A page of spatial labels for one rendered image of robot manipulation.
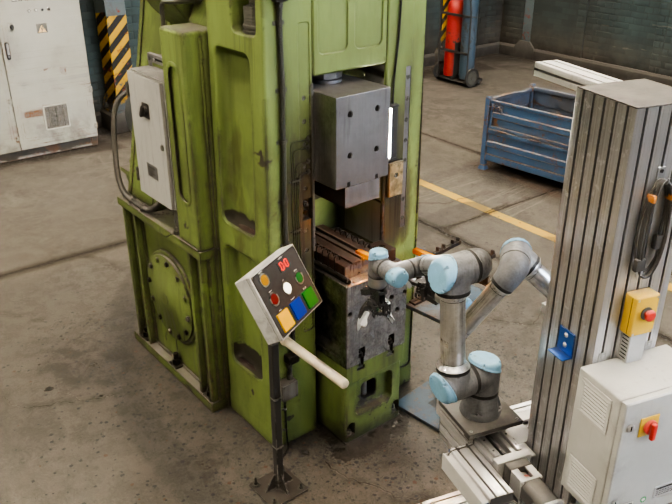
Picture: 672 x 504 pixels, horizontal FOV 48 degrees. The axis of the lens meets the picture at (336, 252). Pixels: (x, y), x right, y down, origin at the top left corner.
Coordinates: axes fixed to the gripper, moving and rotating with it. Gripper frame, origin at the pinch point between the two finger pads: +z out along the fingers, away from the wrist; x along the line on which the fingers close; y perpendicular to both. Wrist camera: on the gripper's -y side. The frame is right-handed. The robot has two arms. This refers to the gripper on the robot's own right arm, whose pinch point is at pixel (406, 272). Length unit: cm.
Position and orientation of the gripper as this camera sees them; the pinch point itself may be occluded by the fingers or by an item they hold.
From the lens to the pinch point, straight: 332.4
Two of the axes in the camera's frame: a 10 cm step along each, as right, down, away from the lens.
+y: 0.3, 9.0, 4.4
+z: -6.2, -3.2, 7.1
